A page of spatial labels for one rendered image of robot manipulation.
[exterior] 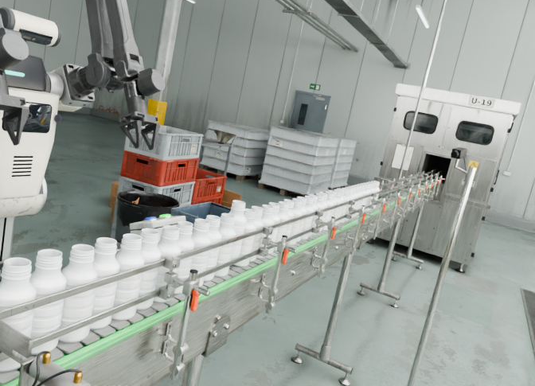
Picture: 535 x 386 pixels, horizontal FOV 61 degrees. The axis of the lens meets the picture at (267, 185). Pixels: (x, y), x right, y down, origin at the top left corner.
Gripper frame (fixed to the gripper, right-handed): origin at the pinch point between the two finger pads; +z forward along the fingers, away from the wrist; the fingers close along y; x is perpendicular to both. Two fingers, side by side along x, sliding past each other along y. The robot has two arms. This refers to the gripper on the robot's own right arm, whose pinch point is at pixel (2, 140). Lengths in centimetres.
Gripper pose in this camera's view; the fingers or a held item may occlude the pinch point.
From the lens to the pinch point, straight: 111.4
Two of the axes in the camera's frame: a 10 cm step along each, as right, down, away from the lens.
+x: -8.9, 2.4, 3.9
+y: 3.9, -0.1, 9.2
